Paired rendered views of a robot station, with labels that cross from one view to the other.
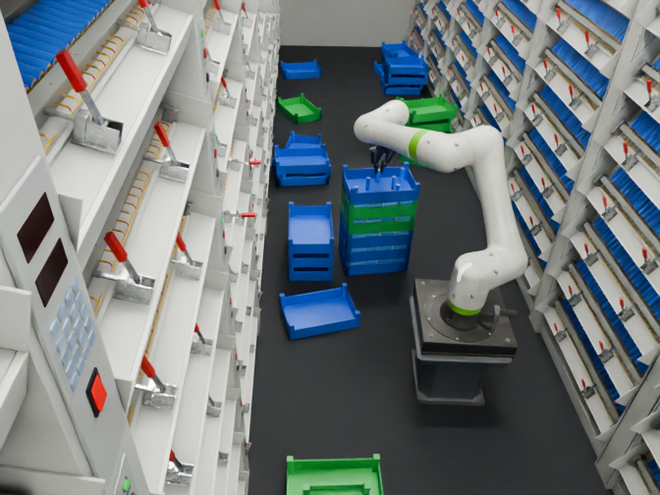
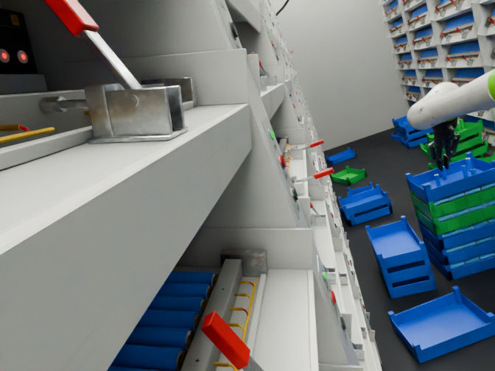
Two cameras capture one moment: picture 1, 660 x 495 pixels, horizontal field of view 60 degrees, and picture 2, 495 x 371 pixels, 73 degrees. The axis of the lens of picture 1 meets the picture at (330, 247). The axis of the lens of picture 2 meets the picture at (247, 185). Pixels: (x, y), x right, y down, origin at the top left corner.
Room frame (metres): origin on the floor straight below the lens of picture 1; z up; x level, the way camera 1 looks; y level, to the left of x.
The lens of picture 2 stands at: (0.60, 0.15, 1.09)
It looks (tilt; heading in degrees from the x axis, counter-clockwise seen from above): 14 degrees down; 19
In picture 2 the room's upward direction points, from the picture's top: 22 degrees counter-clockwise
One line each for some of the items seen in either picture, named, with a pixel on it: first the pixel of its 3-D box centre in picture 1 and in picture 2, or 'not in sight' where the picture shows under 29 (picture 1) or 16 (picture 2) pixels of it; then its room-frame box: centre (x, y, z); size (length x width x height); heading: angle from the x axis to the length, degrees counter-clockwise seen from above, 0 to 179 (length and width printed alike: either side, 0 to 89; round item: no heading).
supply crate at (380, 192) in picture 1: (379, 182); (450, 176); (2.16, -0.21, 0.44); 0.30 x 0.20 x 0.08; 100
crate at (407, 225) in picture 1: (376, 212); (457, 207); (2.16, -0.21, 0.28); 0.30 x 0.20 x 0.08; 100
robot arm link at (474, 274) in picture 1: (472, 281); not in sight; (1.45, -0.48, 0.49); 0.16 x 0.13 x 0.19; 123
